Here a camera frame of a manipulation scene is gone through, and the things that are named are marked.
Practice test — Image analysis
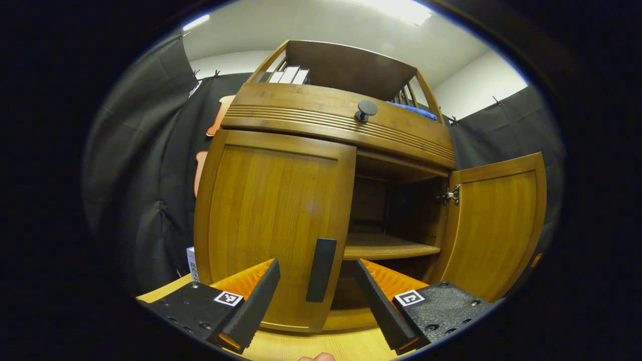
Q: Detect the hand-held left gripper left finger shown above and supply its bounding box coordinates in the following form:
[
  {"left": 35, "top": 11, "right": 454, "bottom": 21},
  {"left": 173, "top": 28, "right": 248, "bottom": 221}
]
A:
[{"left": 138, "top": 258, "right": 281, "bottom": 354}]

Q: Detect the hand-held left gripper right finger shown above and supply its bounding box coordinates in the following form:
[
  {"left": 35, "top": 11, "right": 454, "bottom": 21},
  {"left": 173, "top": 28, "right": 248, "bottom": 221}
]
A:
[{"left": 350, "top": 258, "right": 502, "bottom": 356}]

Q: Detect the wooden shoe cabinet door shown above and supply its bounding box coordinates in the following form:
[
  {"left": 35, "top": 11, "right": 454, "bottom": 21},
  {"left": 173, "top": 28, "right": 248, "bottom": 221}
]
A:
[
  {"left": 432, "top": 152, "right": 547, "bottom": 303},
  {"left": 194, "top": 129, "right": 358, "bottom": 333}
]

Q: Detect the wooden double-door shoe cabinet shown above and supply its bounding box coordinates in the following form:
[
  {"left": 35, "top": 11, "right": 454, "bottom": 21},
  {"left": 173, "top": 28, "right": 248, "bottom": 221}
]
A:
[{"left": 193, "top": 39, "right": 547, "bottom": 334}]

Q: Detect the wooden inner cabinet shelf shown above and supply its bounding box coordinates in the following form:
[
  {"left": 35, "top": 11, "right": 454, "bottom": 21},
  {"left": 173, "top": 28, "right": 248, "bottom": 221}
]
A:
[{"left": 344, "top": 232, "right": 442, "bottom": 261}]

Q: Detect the metal door hinge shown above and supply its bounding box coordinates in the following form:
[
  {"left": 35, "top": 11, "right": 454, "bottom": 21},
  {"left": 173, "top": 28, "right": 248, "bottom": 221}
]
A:
[{"left": 435, "top": 184, "right": 461, "bottom": 206}]

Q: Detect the wooden cabinet drawer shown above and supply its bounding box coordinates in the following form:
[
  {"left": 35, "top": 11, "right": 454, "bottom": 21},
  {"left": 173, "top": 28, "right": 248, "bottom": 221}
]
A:
[{"left": 221, "top": 82, "right": 457, "bottom": 170}]

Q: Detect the small white box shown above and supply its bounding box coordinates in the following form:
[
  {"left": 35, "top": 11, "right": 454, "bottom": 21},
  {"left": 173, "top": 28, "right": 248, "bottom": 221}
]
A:
[{"left": 186, "top": 246, "right": 200, "bottom": 282}]

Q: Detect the black backdrop cloth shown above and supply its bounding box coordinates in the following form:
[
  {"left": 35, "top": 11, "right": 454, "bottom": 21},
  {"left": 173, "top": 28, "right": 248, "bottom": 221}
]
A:
[{"left": 83, "top": 35, "right": 565, "bottom": 296}]

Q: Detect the blue towel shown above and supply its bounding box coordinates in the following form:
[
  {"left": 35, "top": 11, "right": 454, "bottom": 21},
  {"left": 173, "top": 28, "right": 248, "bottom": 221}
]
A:
[{"left": 386, "top": 100, "right": 438, "bottom": 121}]

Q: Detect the round black drawer knob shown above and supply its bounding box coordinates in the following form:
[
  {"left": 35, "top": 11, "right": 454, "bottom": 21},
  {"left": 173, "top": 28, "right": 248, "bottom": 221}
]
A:
[{"left": 355, "top": 99, "right": 379, "bottom": 123}]

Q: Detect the large ceiling light panel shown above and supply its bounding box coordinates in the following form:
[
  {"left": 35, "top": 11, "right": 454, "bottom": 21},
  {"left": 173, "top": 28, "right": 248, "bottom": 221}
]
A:
[{"left": 351, "top": 0, "right": 433, "bottom": 27}]

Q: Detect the small ceiling light panel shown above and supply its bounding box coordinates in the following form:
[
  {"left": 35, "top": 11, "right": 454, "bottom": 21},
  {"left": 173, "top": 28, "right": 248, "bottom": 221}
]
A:
[{"left": 183, "top": 14, "right": 210, "bottom": 32}]

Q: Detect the black door handle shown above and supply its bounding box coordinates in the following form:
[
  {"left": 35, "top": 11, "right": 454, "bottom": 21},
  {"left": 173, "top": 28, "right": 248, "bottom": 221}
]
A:
[{"left": 306, "top": 238, "right": 338, "bottom": 303}]

